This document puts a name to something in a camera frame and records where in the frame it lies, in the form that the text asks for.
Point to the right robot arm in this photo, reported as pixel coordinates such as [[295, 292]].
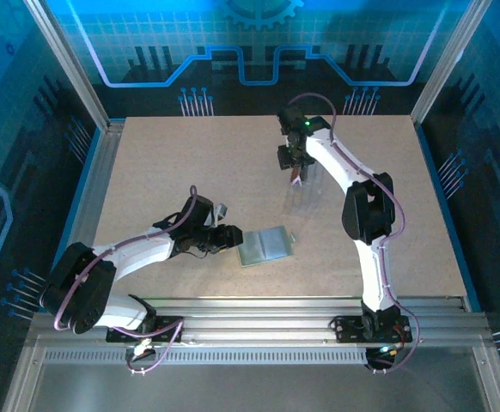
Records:
[[374, 266]]

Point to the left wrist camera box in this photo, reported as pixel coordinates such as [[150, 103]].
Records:
[[221, 212]]

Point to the aluminium frame rail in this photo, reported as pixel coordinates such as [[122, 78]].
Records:
[[254, 322]]

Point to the black card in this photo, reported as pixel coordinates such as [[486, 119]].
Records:
[[295, 176]]

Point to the aluminium side rail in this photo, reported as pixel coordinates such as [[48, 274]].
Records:
[[92, 206]]

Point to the aluminium corner post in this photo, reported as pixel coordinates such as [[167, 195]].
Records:
[[447, 64], [70, 64]]

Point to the grey metal panel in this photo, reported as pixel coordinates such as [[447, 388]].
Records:
[[254, 386]]

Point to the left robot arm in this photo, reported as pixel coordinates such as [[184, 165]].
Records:
[[142, 255]]

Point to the green card holder wallet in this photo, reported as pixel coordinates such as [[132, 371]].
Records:
[[267, 246]]

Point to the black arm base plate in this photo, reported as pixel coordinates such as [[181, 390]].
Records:
[[349, 330], [168, 332]]

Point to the clear acrylic card stand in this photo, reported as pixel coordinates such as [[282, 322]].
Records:
[[308, 197]]

